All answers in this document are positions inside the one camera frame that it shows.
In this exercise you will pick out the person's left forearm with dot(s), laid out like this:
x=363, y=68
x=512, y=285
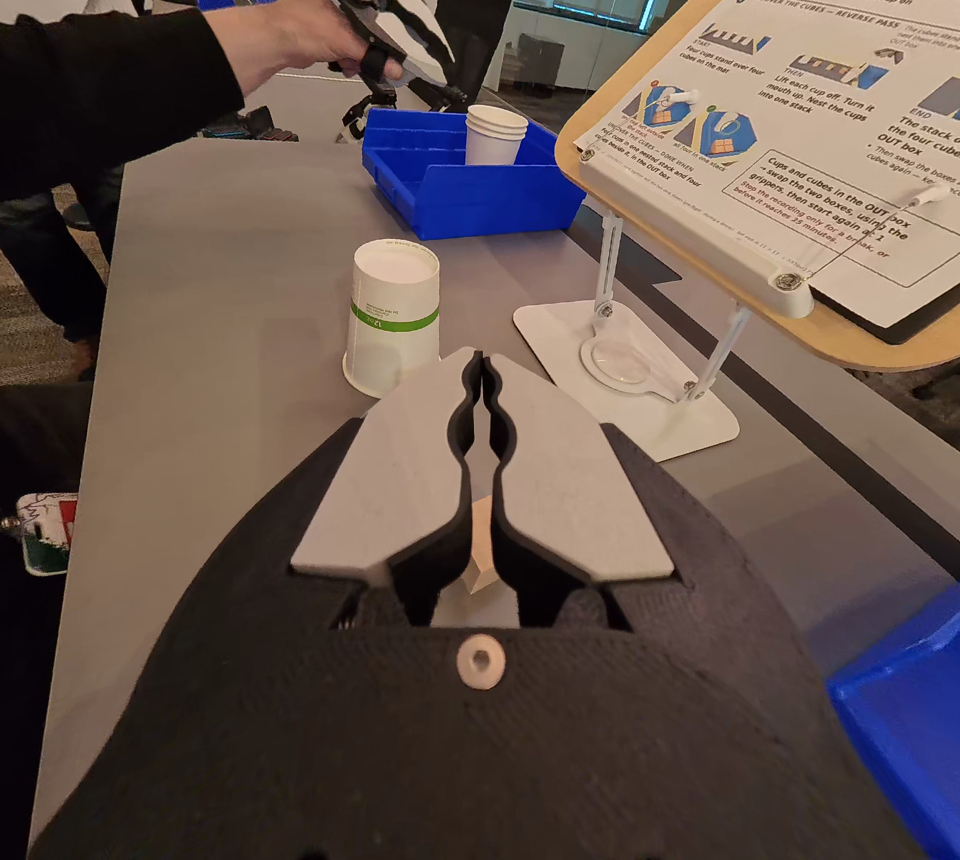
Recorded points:
x=105, y=95

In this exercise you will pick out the black box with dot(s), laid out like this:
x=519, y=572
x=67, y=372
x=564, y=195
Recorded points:
x=541, y=65

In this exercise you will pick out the black clipboard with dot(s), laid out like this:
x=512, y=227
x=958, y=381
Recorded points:
x=900, y=334

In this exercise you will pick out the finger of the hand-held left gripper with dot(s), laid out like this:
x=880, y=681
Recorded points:
x=409, y=47
x=424, y=17

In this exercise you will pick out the person's dark clothing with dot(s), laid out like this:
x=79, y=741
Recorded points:
x=37, y=687

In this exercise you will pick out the wooden cube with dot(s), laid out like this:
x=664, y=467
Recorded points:
x=481, y=538

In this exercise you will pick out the printed instruction sheet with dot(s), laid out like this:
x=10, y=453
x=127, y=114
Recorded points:
x=825, y=125

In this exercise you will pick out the black fabric chair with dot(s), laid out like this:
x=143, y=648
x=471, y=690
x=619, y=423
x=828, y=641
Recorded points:
x=472, y=35

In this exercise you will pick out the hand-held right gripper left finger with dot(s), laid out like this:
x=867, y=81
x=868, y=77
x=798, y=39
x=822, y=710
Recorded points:
x=390, y=493

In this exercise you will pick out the wooden book stand white base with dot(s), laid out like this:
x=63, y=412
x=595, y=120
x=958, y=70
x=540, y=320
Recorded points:
x=675, y=425

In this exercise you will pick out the grey desk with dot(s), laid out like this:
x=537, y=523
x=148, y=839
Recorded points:
x=225, y=350

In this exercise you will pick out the person's left hand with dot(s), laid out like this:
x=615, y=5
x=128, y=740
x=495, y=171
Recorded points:
x=285, y=28

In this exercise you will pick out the printed badge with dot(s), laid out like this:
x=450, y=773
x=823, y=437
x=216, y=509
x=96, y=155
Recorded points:
x=45, y=538

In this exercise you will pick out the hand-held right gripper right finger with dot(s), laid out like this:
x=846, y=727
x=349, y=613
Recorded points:
x=577, y=500

